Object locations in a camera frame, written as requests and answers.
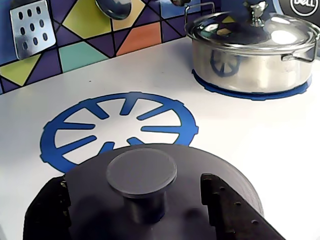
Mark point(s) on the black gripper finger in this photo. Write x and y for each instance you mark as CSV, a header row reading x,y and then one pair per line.
x,y
232,220
47,215

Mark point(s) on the colourful tile backsplash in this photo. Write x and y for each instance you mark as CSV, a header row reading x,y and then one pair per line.
x,y
82,55

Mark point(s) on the steel ladle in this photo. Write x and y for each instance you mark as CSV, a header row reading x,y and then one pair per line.
x,y
115,8

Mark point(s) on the stainless steel pot lid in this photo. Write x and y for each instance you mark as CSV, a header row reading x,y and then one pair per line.
x,y
287,30

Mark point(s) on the steel slotted spatula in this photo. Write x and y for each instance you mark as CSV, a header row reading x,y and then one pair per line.
x,y
28,36

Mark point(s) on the black Dell monitor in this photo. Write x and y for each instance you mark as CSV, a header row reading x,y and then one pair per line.
x,y
303,6

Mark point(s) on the blue burner decal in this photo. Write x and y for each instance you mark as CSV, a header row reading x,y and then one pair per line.
x,y
250,96
47,136

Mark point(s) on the gray round pot lid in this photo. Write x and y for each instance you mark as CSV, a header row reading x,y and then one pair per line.
x,y
140,170

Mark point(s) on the blue toy play kitchen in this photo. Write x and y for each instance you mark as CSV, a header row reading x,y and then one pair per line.
x,y
237,150

